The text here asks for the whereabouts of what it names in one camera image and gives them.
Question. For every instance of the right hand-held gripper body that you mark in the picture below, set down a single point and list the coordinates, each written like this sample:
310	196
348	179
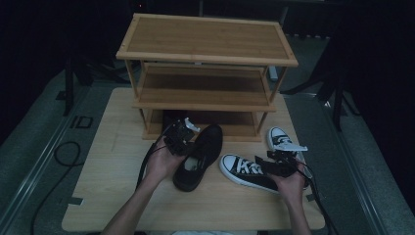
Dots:
284	164

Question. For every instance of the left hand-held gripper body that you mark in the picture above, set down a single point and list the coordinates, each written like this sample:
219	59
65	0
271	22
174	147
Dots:
178	138

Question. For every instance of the black white canvas sneaker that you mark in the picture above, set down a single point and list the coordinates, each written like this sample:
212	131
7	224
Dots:
241	169
277	135

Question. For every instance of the wooden shoe rack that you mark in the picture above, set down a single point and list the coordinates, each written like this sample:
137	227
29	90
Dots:
205	39

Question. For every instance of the person's right hand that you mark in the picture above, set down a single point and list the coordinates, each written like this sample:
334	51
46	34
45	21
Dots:
290	189

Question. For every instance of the person's left hand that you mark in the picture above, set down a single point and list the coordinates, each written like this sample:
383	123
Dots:
161	164

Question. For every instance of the grey tape strip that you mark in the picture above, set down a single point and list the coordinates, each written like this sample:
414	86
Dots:
76	201
311	197

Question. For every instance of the black metal stand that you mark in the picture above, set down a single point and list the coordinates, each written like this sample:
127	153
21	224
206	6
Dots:
337	104
68	88

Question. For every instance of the grey metal leg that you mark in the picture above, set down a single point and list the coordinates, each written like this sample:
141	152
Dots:
273	73

